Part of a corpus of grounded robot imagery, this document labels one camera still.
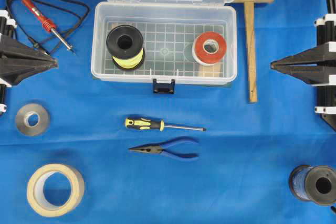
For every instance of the beige masking tape roll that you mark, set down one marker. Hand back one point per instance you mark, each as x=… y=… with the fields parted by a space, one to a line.
x=55 y=190

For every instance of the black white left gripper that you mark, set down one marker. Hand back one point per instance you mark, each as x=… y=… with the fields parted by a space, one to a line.
x=28 y=63

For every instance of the wooden mallet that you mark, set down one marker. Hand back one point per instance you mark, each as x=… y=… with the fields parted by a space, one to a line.
x=249 y=16

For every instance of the red soldering iron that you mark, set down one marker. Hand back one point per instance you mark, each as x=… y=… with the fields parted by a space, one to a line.
x=48 y=25

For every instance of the clear plastic tool box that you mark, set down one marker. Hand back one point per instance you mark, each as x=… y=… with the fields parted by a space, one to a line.
x=169 y=28

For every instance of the grey tape roll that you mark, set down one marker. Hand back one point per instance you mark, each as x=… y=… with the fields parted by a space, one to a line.
x=32 y=119

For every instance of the red tape roll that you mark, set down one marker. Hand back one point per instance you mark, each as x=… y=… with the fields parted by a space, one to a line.
x=209 y=48

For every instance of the yellow wire spool black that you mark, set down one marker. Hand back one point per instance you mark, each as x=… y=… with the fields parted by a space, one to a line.
x=125 y=44

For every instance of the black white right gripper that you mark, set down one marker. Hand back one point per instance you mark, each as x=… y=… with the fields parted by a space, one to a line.
x=323 y=75

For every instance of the blue table cloth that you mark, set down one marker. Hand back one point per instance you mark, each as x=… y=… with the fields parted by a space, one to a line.
x=245 y=155

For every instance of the blue wire spool black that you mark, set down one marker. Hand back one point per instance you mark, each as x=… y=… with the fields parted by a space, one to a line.
x=315 y=184

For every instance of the blue needle nose pliers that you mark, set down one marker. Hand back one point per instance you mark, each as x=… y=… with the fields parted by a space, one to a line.
x=167 y=149

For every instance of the yellow black screwdriver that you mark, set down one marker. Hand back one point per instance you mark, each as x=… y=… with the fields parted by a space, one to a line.
x=147 y=124

